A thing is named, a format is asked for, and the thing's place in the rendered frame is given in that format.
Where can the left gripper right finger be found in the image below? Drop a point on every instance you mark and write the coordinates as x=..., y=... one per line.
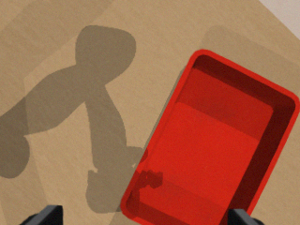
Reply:
x=241, y=217

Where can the red tray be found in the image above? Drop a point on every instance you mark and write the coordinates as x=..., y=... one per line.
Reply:
x=217, y=148

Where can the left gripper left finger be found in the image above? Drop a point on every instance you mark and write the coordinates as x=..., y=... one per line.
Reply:
x=50, y=215

